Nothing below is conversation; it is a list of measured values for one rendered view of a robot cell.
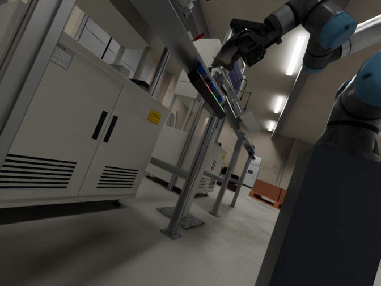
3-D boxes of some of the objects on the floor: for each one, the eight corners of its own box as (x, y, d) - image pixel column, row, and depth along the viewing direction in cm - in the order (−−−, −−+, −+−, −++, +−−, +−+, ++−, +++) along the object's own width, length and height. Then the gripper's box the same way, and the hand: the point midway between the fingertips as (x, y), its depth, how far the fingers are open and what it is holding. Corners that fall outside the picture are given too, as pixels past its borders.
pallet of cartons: (308, 218, 406) (314, 200, 409) (312, 224, 329) (320, 202, 332) (254, 195, 473) (259, 180, 476) (247, 196, 397) (253, 177, 400)
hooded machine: (240, 183, 802) (249, 155, 811) (253, 188, 779) (263, 159, 788) (238, 183, 734) (249, 152, 742) (253, 189, 710) (264, 158, 719)
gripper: (283, 24, 48) (216, 71, 53) (282, 47, 56) (223, 86, 61) (266, 7, 51) (204, 53, 57) (267, 32, 59) (213, 70, 65)
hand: (214, 62), depth 60 cm, fingers closed
